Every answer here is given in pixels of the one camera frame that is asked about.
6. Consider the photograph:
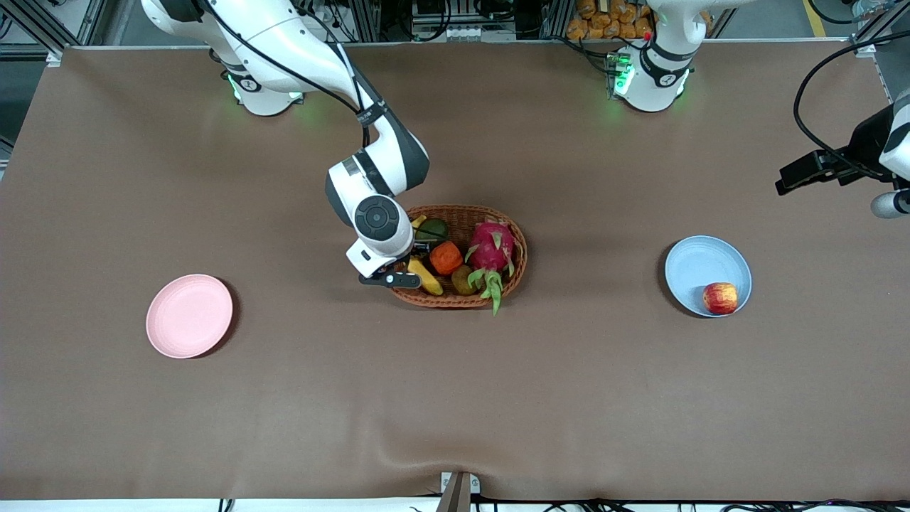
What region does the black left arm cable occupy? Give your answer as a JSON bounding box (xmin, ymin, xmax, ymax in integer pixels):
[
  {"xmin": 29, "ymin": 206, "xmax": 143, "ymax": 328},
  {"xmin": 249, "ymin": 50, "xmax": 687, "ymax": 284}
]
[{"xmin": 793, "ymin": 39, "xmax": 910, "ymax": 180}]

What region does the brown table cloth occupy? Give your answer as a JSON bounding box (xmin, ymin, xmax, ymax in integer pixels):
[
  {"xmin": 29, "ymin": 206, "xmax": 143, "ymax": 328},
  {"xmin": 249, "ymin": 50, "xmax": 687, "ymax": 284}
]
[{"xmin": 0, "ymin": 39, "xmax": 910, "ymax": 502}]

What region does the green avocado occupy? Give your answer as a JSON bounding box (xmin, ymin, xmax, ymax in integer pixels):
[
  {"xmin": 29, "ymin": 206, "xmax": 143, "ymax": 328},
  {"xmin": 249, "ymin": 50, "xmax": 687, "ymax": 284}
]
[{"xmin": 414, "ymin": 218, "xmax": 450, "ymax": 244}]

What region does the pink plate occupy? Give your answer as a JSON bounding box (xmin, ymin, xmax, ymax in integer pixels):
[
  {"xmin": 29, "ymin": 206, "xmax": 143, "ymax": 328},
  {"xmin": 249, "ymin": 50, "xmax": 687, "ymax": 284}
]
[{"xmin": 146, "ymin": 274, "xmax": 234, "ymax": 359}]

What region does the blue plate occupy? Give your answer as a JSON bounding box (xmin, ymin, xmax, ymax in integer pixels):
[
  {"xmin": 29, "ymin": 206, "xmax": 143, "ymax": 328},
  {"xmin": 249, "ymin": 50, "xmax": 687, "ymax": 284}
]
[{"xmin": 664, "ymin": 235, "xmax": 753, "ymax": 318}]

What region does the red apple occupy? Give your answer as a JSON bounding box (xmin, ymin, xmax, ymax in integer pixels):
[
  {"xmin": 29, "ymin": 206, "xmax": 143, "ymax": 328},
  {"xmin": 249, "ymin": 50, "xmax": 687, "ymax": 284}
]
[{"xmin": 702, "ymin": 282, "xmax": 739, "ymax": 315}]

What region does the metal bracket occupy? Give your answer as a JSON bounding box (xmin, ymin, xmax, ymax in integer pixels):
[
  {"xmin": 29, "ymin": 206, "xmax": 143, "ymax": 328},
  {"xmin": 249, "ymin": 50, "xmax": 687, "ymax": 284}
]
[{"xmin": 439, "ymin": 471, "xmax": 481, "ymax": 512}]

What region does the pink dragon fruit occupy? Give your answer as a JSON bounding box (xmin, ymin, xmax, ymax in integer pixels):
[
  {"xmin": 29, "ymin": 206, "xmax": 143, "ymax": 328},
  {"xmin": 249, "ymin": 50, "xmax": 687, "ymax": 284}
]
[{"xmin": 464, "ymin": 220, "xmax": 518, "ymax": 317}]

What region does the yellow banana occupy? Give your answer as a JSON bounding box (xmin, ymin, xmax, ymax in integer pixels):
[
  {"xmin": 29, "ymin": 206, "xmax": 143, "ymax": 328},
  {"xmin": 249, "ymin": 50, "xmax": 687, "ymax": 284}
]
[{"xmin": 407, "ymin": 213, "xmax": 444, "ymax": 297}]

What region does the aluminium frame profile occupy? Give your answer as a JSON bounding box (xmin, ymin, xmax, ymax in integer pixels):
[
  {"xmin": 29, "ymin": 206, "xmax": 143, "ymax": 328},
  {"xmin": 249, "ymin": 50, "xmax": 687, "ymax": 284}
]
[
  {"xmin": 542, "ymin": 0, "xmax": 573, "ymax": 40},
  {"xmin": 0, "ymin": 0, "xmax": 107, "ymax": 61},
  {"xmin": 352, "ymin": 0, "xmax": 381, "ymax": 42},
  {"xmin": 850, "ymin": 0, "xmax": 910, "ymax": 58}
]

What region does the pile of orange objects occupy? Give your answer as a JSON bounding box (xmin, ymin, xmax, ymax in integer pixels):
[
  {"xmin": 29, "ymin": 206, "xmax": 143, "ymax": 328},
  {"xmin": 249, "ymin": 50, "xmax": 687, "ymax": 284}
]
[{"xmin": 567, "ymin": 0, "xmax": 715, "ymax": 41}]

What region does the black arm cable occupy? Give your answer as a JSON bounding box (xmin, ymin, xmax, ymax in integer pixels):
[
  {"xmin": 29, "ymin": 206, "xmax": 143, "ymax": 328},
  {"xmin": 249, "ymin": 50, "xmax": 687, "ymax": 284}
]
[
  {"xmin": 203, "ymin": 0, "xmax": 372, "ymax": 148},
  {"xmin": 793, "ymin": 39, "xmax": 910, "ymax": 180}
]

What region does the brown wicker basket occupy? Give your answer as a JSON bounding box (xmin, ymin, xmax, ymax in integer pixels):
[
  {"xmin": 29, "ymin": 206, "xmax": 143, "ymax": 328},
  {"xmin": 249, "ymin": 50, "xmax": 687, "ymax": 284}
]
[{"xmin": 387, "ymin": 204, "xmax": 528, "ymax": 309}]

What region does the orange tangerine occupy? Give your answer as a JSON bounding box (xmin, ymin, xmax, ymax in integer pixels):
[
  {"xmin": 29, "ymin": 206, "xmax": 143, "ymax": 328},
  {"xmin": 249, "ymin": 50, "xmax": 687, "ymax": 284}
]
[{"xmin": 429, "ymin": 241, "xmax": 464, "ymax": 276}]

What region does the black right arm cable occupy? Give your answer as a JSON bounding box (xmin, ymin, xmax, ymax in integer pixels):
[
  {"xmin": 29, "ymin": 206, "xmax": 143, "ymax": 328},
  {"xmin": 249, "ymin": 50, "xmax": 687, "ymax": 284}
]
[{"xmin": 203, "ymin": 0, "xmax": 372, "ymax": 148}]

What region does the brown kiwi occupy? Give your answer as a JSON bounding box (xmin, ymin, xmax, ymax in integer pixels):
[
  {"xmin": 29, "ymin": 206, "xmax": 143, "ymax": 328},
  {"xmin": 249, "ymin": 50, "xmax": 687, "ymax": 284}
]
[{"xmin": 451, "ymin": 264, "xmax": 483, "ymax": 297}]

